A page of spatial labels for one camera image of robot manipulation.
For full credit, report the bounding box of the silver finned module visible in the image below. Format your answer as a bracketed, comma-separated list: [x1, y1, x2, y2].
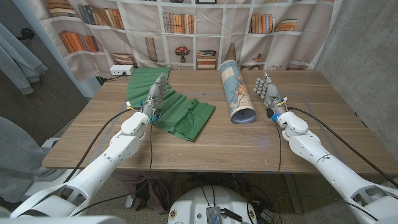
[206, 205, 222, 224]

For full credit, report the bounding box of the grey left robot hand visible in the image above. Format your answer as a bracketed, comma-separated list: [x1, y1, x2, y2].
[142, 73, 169, 118]

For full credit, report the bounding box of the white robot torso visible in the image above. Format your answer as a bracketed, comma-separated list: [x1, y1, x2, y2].
[167, 185, 258, 224]

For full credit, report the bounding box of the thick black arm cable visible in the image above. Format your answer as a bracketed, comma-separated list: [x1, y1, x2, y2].
[287, 106, 398, 189]
[63, 107, 142, 184]

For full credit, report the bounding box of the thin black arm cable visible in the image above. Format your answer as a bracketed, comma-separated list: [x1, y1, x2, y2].
[70, 121, 154, 218]
[274, 119, 282, 175]

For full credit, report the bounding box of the map-printed cardboard tube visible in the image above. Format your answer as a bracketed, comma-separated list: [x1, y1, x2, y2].
[219, 60, 257, 124]

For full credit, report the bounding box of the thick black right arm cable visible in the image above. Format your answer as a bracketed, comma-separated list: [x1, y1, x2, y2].
[287, 106, 398, 189]

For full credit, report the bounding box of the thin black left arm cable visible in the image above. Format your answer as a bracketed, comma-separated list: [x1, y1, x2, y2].
[70, 121, 154, 218]

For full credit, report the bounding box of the printed bookshelf backdrop cloth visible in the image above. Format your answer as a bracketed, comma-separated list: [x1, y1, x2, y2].
[26, 0, 343, 83]

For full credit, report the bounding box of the pinkish cloth under table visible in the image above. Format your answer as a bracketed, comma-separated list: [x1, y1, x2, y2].
[111, 170, 172, 215]

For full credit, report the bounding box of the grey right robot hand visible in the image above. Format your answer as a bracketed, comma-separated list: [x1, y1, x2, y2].
[253, 72, 289, 117]

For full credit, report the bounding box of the grey table leg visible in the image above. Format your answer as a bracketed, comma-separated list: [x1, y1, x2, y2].
[283, 173, 303, 215]

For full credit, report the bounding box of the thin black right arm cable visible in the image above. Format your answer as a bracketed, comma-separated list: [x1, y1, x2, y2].
[274, 119, 282, 175]

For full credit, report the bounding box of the green crepe paper sheet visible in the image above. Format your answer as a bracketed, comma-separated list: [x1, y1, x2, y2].
[126, 67, 216, 142]

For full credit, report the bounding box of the black power strip cable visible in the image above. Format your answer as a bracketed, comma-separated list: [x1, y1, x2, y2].
[98, 72, 127, 85]

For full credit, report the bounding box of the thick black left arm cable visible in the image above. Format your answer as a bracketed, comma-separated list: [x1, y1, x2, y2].
[63, 107, 142, 184]

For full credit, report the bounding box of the grey hanging curtain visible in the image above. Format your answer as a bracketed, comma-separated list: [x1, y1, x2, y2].
[0, 23, 49, 95]

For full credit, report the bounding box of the white power strip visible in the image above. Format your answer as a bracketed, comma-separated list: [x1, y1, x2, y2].
[109, 64, 135, 77]

